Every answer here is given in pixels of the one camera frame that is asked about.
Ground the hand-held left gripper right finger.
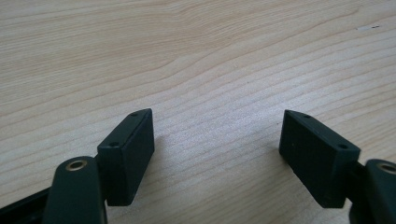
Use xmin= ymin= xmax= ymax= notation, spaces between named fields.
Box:
xmin=278 ymin=109 xmax=362 ymax=209

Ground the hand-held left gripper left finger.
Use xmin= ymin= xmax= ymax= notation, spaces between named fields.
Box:
xmin=96 ymin=107 xmax=156 ymax=207

